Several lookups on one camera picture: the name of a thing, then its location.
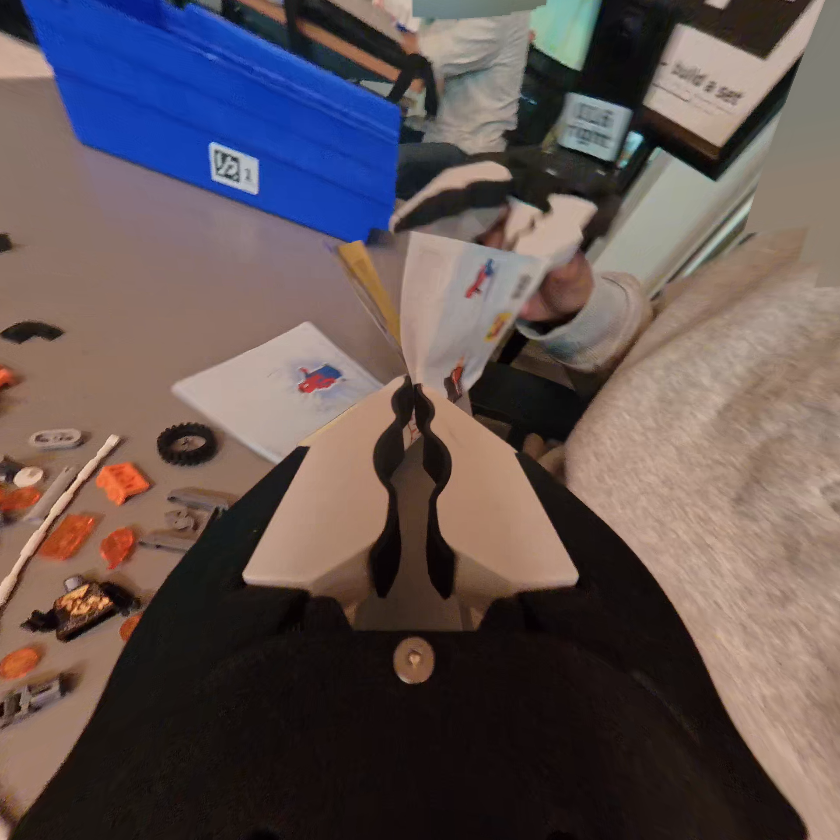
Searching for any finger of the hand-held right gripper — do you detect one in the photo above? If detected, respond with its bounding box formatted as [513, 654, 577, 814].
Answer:
[389, 159, 514, 235]
[502, 192, 599, 269]

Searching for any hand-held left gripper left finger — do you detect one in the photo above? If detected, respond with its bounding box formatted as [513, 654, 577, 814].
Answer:
[243, 375, 416, 631]

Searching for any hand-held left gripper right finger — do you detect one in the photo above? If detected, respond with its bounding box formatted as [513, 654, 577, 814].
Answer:
[415, 382, 580, 632]

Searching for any person's right forearm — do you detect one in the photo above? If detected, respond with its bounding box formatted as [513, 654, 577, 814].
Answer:
[515, 271, 655, 375]

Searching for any pile of lego pieces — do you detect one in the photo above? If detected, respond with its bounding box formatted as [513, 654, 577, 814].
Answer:
[0, 364, 237, 731]

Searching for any black curved lego brick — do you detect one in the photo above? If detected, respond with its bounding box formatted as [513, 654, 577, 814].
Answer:
[0, 320, 65, 346]

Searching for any person's right hand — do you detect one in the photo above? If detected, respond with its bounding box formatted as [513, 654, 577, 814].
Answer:
[517, 251, 595, 324]

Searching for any clear plastic bag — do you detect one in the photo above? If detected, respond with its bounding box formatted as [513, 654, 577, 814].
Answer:
[394, 0, 534, 198]

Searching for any black office chair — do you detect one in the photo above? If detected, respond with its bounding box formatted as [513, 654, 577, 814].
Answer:
[469, 362, 586, 442]

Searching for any yellow printed booklet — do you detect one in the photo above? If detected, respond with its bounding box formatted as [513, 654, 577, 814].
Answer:
[172, 239, 403, 464]

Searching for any black framed marker sign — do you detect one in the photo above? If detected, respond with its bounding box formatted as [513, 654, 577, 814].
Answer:
[638, 0, 829, 181]

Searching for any blue plastic bin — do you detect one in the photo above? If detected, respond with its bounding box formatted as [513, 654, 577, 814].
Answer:
[21, 0, 403, 244]

